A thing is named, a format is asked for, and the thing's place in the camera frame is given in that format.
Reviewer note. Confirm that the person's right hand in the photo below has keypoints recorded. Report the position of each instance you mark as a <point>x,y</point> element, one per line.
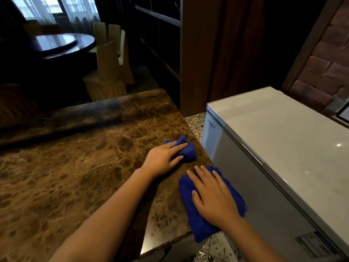
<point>215,200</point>

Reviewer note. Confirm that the person's left hand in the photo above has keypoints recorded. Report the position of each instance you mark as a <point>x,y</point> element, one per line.
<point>158,160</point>

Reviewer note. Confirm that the person's left thumb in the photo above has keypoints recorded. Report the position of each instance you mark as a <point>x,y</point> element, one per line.
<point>176,161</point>

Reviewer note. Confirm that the person's left middle finger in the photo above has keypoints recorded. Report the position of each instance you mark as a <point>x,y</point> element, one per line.
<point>170,144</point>

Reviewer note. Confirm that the person's right little finger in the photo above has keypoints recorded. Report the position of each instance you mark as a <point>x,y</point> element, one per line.
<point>219,178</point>

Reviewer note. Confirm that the person's right middle finger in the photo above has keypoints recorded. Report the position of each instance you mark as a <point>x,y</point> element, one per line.
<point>200,174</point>

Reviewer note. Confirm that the person's right thumb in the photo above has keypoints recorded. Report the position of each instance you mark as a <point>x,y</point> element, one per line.
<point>196,200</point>

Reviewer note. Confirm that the small blue cloth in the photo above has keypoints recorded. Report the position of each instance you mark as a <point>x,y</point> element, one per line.
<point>189,154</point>

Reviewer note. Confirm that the large blue cloth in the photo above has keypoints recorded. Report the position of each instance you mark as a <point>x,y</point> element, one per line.
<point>197,223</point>

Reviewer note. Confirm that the person's left forearm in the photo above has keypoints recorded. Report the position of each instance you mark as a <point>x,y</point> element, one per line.
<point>109,218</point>

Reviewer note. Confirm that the person's right forearm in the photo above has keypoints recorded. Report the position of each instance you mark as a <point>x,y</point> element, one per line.
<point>248,242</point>

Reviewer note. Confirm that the white chest freezer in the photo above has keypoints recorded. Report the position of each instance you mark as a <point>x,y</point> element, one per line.
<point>286,160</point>

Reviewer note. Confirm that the brown wooden panel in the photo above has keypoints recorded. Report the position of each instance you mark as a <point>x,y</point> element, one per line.
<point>207,57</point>

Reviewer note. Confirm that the beige covered dining chair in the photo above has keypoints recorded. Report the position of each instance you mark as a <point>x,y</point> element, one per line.
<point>107,70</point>
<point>120,46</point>
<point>100,32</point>

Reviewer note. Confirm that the dark wooden shelf unit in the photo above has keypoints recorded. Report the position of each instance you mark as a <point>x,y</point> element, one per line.
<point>160,38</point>

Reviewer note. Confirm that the freezer label sticker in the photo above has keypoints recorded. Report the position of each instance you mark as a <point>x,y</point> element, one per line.
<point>316,244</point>

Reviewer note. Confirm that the round dark dining table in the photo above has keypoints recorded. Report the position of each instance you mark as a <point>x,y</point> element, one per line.
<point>81,43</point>

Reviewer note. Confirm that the glass turntable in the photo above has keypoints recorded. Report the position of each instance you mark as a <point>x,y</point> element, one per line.
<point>56,42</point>

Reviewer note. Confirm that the white sheer curtain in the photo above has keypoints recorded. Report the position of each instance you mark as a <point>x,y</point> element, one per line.
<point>73,10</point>

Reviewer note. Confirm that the framed wall fixture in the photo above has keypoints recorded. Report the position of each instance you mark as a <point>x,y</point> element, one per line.
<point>344,114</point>

